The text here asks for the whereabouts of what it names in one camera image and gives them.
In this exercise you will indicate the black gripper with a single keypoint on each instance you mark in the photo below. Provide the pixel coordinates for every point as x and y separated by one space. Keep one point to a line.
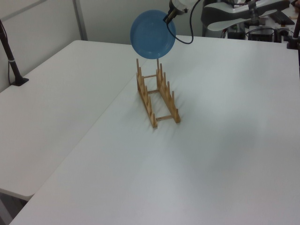
171 14

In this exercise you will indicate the blue round plate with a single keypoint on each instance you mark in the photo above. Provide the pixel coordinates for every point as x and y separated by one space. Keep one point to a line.
150 35

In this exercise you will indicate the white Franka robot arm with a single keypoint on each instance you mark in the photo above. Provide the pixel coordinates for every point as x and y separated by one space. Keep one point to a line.
225 22

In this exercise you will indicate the wooden peg plate rack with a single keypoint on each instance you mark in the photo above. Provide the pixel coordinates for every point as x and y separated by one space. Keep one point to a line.
164 93

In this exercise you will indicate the black equipment box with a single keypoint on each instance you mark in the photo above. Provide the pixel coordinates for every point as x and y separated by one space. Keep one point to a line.
264 35

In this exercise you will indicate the flat black desk device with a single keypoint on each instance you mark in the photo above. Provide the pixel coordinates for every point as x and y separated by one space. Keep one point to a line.
283 20

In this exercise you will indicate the black clamped pole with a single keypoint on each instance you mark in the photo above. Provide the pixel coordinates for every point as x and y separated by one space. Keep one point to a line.
295 30
10 58

